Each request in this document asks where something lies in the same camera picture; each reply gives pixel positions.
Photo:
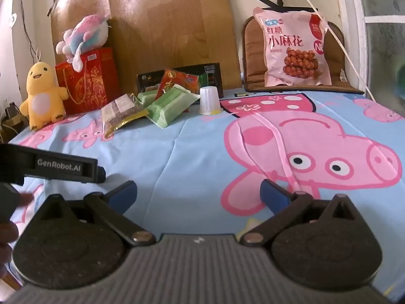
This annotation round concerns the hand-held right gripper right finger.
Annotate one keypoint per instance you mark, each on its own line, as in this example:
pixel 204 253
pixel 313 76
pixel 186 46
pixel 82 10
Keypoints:
pixel 272 196

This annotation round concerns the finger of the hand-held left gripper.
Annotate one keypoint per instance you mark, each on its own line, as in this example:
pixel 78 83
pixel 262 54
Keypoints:
pixel 102 174

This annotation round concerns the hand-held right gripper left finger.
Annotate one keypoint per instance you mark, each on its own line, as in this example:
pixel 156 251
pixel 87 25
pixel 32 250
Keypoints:
pixel 125 193

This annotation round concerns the person's left hand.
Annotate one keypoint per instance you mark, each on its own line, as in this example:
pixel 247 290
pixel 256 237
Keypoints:
pixel 8 237

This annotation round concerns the cluttered side table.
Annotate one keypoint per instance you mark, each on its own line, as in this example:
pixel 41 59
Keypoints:
pixel 11 117

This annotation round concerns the clear gold-edged snack packet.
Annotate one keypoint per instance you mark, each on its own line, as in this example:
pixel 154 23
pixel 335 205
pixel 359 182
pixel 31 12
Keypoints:
pixel 121 109

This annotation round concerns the yellow plush toy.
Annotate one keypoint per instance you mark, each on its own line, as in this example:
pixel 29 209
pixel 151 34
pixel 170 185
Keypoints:
pixel 42 98

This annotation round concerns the printed blanket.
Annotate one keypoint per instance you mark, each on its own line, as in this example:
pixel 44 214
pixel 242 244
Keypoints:
pixel 189 152

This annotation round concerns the small light green packet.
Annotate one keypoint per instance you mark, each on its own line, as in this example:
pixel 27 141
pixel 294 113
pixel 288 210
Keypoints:
pixel 148 96

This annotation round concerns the red gift bag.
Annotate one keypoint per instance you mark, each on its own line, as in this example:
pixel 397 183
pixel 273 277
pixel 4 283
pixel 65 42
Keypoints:
pixel 95 82

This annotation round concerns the large light green packet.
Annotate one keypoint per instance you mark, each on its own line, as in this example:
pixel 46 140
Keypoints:
pixel 169 107

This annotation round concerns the white jelly cup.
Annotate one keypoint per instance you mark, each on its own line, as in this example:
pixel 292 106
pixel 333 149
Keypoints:
pixel 208 99

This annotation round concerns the red snack packet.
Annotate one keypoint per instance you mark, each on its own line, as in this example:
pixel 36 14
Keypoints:
pixel 175 80

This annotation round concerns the pastel pink plush toy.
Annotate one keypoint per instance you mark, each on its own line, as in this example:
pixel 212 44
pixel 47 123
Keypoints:
pixel 87 33

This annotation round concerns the black printed box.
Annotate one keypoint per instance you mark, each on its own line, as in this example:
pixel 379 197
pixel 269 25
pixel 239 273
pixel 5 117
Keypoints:
pixel 210 71

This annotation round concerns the brown seat cushion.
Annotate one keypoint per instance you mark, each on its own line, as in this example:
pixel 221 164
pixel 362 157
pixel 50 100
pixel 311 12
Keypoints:
pixel 253 57

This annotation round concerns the large pink snack bag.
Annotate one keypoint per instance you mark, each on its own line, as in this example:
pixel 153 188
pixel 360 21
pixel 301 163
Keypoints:
pixel 291 44

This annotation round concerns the wooden board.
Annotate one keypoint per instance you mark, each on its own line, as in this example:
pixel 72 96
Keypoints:
pixel 164 31

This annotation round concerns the black tape strip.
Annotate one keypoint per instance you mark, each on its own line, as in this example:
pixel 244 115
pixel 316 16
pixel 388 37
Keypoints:
pixel 262 0

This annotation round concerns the white window frame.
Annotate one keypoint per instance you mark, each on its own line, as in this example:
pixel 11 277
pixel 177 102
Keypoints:
pixel 351 22

